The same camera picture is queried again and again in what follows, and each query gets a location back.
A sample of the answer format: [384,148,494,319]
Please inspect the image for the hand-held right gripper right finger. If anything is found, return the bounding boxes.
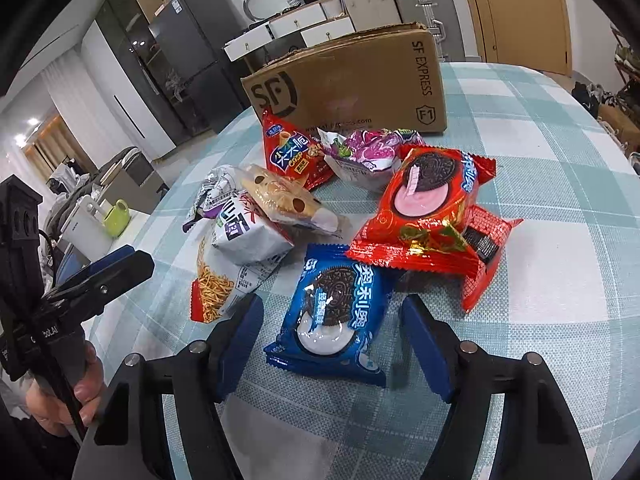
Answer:
[400,294,596,480]

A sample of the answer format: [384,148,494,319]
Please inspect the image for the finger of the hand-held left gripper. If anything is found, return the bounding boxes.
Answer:
[64,245,137,289]
[46,251,155,322]

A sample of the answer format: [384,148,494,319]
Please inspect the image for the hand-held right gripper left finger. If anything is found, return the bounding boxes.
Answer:
[75,292,266,480]

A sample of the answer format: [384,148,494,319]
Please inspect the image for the orange noodle snack packet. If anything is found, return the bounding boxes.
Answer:
[190,235,281,324]

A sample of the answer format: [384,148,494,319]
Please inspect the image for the white packet black lettering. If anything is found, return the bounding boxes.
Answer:
[210,195,296,266]

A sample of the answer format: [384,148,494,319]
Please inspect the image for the blue cookie packet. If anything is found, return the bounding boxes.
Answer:
[263,243,397,389]

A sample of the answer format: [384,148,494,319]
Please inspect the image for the red cookie packet black label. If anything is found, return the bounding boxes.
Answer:
[459,204,525,314]

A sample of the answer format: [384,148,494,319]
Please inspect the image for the silver purple snack packet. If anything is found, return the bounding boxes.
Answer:
[184,165,251,235]

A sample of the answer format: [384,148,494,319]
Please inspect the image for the red cookie packet pink cream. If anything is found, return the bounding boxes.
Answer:
[348,144,497,278]

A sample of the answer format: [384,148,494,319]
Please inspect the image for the clear pastry packet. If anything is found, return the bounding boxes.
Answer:
[239,163,347,242]

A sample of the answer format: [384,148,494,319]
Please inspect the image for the red cone snack packet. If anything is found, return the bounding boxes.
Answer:
[262,108,336,192]

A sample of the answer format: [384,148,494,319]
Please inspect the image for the brown cardboard box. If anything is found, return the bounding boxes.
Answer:
[241,22,449,137]

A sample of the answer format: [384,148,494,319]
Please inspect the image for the person's left forearm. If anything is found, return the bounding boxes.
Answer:
[0,400,88,480]

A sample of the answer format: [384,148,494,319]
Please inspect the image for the person's left hand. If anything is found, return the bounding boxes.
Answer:
[26,342,107,427]

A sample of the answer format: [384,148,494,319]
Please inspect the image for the green mug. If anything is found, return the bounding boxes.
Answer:
[102,199,130,239]

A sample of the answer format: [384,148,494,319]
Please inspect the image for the grey armchair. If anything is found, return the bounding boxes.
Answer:
[47,146,169,212]

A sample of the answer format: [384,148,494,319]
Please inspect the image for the dark glass cabinet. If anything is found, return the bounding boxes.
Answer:
[94,0,192,150]

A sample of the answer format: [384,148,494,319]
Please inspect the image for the dark grey fridge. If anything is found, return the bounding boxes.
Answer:
[147,0,252,137]

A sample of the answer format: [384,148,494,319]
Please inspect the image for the white desk with drawers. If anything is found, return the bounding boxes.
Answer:
[223,2,357,62]

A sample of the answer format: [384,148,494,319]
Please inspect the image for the pile of shoes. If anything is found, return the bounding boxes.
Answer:
[570,27,640,166]

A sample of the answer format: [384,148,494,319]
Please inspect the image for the silver suitcase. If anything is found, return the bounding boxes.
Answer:
[392,0,467,64]

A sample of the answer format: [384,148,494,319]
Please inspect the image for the beige suitcase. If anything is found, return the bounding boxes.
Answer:
[342,0,399,34]

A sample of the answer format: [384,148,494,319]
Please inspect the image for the wooden door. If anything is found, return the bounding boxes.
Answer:
[457,0,574,64]

